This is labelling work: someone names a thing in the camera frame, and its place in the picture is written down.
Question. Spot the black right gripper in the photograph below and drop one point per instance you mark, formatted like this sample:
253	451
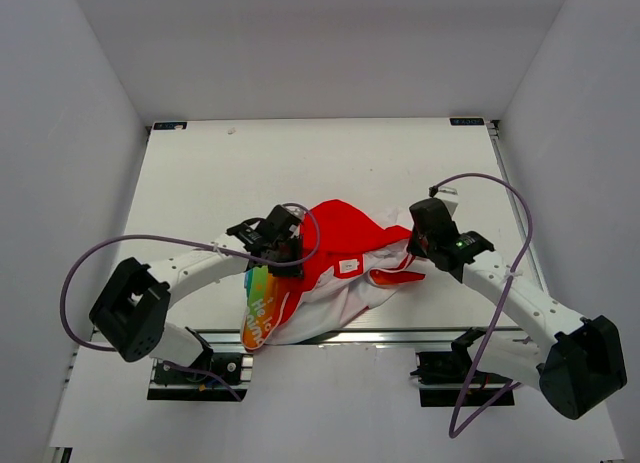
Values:
414	247

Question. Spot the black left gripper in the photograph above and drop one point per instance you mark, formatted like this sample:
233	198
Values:
294	270

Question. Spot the colourful red white kids jacket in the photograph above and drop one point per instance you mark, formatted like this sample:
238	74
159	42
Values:
355	262

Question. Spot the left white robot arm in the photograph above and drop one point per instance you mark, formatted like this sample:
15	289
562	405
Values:
131	310

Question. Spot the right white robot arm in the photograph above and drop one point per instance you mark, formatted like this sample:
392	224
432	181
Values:
575	362

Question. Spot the blue label sticker right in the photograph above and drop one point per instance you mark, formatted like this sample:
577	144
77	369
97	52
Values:
466	121

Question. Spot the blue label sticker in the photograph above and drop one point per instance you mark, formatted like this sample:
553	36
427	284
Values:
466	121
169	126

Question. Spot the blue label sticker left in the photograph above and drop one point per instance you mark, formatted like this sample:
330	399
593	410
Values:
169	126

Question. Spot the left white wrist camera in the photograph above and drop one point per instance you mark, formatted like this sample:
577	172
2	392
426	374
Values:
296	210

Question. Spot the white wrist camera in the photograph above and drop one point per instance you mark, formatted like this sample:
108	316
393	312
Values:
296	210
450	197

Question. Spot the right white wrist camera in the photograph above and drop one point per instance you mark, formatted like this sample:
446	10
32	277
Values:
450	197

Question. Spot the aluminium table front rail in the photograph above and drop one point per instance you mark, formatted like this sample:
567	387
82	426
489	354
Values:
354	336

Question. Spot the aluminium table rail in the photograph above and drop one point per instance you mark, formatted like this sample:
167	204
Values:
530	263
354	336

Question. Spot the aluminium table right rail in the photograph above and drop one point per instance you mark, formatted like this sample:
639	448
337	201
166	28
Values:
530	263

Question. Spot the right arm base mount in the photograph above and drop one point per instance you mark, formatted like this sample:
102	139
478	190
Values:
441	374

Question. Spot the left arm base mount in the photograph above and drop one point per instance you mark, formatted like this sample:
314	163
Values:
229	361

